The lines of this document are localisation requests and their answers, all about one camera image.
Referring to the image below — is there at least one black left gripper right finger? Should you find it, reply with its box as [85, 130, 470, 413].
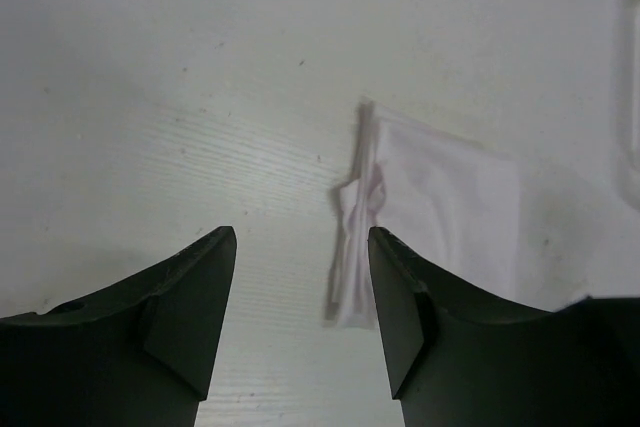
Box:
[368, 228, 639, 426]

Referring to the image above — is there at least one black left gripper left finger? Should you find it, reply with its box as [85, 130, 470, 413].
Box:
[1, 226, 236, 426]

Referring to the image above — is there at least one white tank top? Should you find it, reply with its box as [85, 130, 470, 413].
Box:
[325, 102, 521, 329]

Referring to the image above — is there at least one white plastic basket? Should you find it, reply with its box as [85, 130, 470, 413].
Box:
[611, 0, 639, 209]

